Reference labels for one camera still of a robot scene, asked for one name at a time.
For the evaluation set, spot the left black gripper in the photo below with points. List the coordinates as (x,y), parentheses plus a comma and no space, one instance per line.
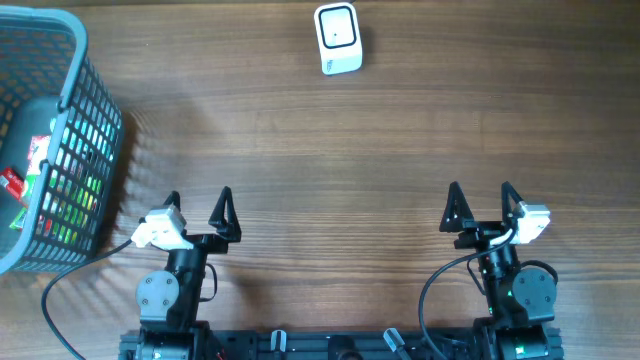
(226,231)

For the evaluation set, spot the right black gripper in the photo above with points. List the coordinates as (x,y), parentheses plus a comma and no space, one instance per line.
(479,231)

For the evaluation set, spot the small red snack packet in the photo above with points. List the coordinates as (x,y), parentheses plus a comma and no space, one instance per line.
(38,150)

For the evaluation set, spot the red stick snack packet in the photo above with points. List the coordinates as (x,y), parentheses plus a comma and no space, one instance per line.
(12,183)

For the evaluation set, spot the green gummy candy bag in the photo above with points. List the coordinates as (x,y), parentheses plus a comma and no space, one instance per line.
(24,197)

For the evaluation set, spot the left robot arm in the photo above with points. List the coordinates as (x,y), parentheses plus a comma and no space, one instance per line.
(169,298)

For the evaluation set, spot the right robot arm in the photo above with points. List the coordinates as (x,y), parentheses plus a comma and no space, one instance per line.
(520,294)

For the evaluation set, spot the white barcode scanner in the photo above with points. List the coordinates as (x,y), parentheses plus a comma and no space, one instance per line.
(338,37)

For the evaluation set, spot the grey plastic mesh basket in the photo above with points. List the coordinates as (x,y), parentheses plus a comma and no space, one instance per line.
(46,73)

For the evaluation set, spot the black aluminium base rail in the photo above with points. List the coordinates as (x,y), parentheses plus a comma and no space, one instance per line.
(455,343)

